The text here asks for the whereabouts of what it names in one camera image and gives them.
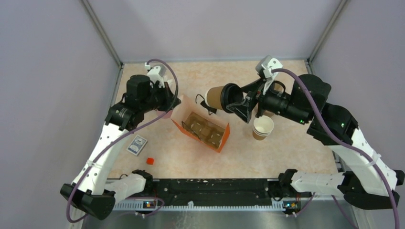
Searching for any single cardboard cup carrier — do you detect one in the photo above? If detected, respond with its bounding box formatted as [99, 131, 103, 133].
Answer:
[182, 112, 225, 149]

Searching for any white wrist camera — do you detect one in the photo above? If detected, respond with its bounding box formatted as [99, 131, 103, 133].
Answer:
[255, 55, 283, 95]
[144, 62, 167, 88]

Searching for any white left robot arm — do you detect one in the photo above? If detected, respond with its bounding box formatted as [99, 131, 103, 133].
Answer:
[60, 75, 181, 224]

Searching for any small red cube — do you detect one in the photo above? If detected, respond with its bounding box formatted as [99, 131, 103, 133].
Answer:
[146, 157, 155, 165]

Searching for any orange paper bag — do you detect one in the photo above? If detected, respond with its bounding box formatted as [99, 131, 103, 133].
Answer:
[171, 94, 230, 153]

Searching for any brown paper coffee cup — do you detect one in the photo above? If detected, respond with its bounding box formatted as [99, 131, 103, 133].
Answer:
[205, 85, 224, 111]

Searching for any pink straw holder cup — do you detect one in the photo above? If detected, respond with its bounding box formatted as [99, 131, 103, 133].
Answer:
[156, 108, 173, 116]

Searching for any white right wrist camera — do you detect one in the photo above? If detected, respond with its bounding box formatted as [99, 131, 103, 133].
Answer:
[255, 55, 283, 95]

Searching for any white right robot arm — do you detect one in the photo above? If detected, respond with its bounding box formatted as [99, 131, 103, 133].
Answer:
[220, 74, 405, 210]

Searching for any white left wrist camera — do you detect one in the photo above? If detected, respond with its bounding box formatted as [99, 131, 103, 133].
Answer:
[144, 62, 167, 88]

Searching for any blue playing card box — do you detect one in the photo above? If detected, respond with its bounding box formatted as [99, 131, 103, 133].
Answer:
[127, 135, 148, 156]

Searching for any black coffee cup lid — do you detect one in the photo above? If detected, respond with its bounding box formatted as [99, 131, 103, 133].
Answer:
[220, 83, 244, 114]

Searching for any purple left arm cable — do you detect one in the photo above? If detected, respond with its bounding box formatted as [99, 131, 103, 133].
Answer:
[65, 58, 180, 224]

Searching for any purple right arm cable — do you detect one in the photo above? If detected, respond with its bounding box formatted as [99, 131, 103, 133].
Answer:
[270, 68, 401, 229]

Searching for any cardboard cup carrier stack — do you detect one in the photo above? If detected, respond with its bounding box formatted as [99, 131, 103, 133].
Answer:
[264, 81, 285, 117]

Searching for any brown paper cup stack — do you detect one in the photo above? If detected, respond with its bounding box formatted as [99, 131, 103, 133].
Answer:
[252, 115, 275, 141]

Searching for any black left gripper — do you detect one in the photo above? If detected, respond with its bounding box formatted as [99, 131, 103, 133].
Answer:
[140, 81, 181, 113]

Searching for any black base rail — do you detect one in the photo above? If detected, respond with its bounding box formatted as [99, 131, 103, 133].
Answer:
[132, 178, 311, 207]

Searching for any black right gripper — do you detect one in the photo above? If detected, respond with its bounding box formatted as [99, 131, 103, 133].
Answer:
[227, 76, 310, 125]

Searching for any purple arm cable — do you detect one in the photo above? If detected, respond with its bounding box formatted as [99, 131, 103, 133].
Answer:
[270, 68, 401, 229]
[65, 58, 180, 224]

